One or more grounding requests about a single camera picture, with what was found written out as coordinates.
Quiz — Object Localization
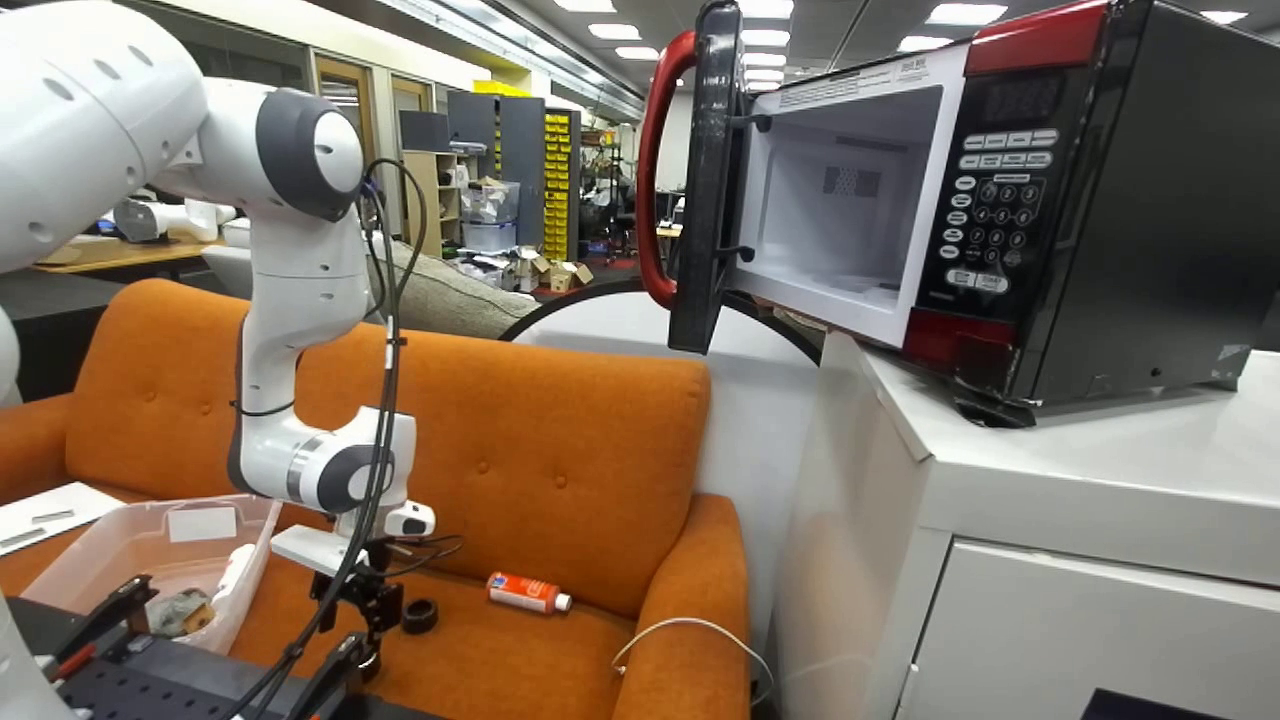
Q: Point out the white cable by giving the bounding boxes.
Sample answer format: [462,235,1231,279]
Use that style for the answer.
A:
[611,616,777,707]

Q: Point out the stack of plastic bins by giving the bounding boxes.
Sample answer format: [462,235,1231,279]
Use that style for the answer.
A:
[459,178,522,254]

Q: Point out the grey cushion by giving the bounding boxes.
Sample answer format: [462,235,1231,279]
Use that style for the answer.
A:
[372,238,542,341]

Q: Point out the grey and brown object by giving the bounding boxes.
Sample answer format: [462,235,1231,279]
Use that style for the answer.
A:
[148,588,217,640]

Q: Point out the red microwave door handle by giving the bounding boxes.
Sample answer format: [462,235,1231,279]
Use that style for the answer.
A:
[636,29,699,310]

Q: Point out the orange and white bottle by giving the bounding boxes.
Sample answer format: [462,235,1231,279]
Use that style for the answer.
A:
[486,571,574,615]

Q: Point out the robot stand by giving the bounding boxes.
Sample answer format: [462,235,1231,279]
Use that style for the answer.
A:
[0,596,441,720]

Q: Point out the white cabinet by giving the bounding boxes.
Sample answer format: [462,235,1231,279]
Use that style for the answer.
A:
[772,330,1280,720]

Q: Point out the dark grey cabinet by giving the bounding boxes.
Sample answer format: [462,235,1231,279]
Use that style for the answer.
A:
[447,89,547,251]

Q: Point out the yellow parts bin rack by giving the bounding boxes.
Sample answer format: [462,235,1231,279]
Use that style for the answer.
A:
[542,107,582,264]

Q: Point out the orange sofa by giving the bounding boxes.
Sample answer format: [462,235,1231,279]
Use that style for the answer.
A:
[0,278,753,720]

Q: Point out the black and red microwave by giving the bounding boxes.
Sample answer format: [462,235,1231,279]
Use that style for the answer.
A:
[636,0,1280,430]

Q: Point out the clear plastic storage box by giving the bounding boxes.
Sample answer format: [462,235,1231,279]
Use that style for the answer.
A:
[20,494,285,657]

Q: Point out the white round board black rim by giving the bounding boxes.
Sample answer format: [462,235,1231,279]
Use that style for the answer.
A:
[497,277,825,641]

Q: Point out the black clamp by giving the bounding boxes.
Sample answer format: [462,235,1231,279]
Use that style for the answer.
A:
[55,574,159,661]
[285,630,383,720]

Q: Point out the wooden shelf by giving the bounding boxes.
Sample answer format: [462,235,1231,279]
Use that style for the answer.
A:
[401,149,463,258]

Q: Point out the heap of cardboard boxes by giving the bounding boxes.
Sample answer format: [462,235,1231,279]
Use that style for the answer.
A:
[455,244,595,295]

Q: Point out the wooden table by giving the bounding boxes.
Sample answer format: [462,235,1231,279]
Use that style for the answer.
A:
[30,234,223,277]

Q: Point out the white cabinet door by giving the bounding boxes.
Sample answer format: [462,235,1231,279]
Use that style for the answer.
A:
[893,538,1280,720]

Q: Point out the microwave door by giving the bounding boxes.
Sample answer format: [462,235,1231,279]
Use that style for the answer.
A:
[636,0,773,356]

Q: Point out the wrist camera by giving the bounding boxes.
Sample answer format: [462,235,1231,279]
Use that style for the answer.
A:
[270,524,348,578]

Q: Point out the white paper sheet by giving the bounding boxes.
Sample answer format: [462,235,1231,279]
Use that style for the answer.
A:
[0,482,127,557]

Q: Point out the red handled tool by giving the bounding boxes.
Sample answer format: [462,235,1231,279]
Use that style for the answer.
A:
[48,643,99,685]

